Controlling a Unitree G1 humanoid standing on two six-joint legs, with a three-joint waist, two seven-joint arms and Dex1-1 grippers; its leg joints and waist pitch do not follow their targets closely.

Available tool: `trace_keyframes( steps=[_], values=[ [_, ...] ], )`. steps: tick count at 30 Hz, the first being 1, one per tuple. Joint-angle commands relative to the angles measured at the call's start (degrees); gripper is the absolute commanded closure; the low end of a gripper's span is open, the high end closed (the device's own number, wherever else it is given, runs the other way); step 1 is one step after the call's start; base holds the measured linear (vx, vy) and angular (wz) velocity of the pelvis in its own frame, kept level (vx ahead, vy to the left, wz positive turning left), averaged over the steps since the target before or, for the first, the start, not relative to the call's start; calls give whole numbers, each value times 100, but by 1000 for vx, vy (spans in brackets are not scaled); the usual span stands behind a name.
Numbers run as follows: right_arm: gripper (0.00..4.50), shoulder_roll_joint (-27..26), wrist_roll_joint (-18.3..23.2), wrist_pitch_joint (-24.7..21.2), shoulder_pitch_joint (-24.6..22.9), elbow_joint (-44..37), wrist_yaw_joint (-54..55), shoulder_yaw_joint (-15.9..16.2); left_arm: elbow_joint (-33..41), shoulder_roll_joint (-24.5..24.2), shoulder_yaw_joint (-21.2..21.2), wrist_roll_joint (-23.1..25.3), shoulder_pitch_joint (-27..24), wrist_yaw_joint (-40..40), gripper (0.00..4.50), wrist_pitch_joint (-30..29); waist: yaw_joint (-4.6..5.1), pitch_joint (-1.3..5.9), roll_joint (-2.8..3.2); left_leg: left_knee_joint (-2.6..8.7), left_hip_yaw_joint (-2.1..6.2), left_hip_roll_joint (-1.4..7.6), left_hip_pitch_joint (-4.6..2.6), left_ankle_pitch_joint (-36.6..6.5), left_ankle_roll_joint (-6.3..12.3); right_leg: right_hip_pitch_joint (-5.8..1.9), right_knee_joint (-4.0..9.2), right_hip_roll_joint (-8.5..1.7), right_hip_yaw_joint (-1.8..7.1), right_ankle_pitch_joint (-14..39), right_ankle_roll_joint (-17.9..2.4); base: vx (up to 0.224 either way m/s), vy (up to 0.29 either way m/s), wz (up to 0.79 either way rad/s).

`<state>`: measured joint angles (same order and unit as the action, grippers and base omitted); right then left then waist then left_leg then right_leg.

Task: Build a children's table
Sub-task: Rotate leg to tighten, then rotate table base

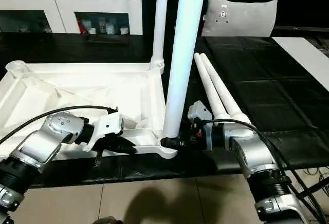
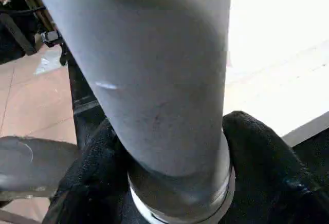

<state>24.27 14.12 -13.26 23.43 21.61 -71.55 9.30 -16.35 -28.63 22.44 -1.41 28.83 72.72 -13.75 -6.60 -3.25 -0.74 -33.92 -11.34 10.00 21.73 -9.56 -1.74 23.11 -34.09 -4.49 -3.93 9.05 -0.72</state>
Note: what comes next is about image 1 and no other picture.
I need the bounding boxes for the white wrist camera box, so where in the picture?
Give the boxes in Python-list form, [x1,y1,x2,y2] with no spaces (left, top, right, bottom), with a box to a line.
[187,101,213,128]
[92,112,124,150]

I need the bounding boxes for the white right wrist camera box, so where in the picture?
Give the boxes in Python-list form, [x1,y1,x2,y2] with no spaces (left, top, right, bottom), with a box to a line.
[187,101,213,128]

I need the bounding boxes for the grey pillow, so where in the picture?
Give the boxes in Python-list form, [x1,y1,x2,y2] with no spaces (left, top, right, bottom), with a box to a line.
[201,0,278,38]

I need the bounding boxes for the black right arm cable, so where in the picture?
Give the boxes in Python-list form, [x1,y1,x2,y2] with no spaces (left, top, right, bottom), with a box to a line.
[203,119,329,224]

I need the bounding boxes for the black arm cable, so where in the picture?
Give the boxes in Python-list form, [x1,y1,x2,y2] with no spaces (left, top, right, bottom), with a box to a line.
[0,106,119,145]
[203,119,329,224]

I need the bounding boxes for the thin floor cables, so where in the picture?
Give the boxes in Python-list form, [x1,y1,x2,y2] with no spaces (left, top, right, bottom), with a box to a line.
[301,166,329,196]

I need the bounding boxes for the white cabinet with glass doors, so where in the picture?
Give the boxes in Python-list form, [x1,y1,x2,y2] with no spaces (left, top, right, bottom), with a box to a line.
[0,0,143,35]

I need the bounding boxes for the white plastic table top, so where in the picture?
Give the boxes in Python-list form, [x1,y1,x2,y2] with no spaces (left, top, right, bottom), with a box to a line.
[0,60,178,159]

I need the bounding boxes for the black work mat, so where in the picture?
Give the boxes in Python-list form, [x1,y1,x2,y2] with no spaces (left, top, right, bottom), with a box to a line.
[0,31,329,190]

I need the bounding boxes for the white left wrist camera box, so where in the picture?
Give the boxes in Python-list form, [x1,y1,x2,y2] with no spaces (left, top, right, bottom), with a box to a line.
[92,112,124,150]

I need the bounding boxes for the white plastic table leg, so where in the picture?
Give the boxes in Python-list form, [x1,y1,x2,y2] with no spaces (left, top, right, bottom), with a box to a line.
[193,53,229,123]
[199,53,252,126]
[161,0,209,138]
[150,0,171,74]

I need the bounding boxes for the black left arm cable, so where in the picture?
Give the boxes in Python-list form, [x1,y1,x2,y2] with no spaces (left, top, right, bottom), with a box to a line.
[0,106,119,145]

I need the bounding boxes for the white flat panel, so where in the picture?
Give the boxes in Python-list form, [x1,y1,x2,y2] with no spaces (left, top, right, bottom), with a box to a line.
[272,36,329,92]

